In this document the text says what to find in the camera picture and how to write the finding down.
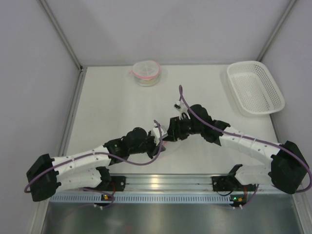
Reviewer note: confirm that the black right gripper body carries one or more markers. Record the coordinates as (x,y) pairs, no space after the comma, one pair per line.
(172,129)

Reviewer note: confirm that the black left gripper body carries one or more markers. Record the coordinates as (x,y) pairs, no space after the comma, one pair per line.
(151,145)

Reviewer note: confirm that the white mesh laundry bag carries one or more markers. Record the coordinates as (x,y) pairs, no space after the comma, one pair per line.
(146,73)
(169,146)

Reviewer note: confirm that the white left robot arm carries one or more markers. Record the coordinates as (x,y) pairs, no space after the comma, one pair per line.
(90,170)

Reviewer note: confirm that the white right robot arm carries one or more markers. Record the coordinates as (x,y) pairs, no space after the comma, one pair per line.
(282,165)

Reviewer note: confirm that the white plastic basket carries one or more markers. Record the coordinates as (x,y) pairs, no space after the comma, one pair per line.
(253,88)

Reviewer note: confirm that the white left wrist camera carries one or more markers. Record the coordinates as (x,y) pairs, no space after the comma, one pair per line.
(159,133)

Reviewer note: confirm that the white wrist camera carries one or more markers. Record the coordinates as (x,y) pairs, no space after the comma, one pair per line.
(182,109)
(159,133)

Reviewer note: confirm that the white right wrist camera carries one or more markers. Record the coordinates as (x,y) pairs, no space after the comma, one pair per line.
(182,109)

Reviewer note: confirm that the aluminium mounting rail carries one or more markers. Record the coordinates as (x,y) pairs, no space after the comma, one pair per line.
(156,183)

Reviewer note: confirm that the white slotted cable duct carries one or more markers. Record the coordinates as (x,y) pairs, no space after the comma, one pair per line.
(146,198)

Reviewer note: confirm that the aluminium frame post left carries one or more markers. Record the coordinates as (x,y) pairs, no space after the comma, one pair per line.
(59,31)

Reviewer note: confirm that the aluminium frame post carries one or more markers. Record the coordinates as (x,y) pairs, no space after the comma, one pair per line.
(59,31)
(278,26)

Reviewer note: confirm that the aluminium frame post right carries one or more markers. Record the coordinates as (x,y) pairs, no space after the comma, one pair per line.
(278,26)

